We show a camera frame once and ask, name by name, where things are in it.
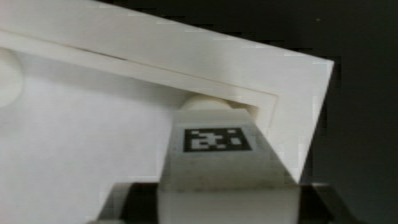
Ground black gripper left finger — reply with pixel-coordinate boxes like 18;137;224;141
87;182;160;224

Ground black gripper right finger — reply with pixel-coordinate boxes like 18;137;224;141
297;183;364;224

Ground white table leg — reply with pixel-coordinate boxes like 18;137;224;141
156;96;300;224

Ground white square tabletop tray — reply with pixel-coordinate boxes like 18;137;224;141
0;49;194;224

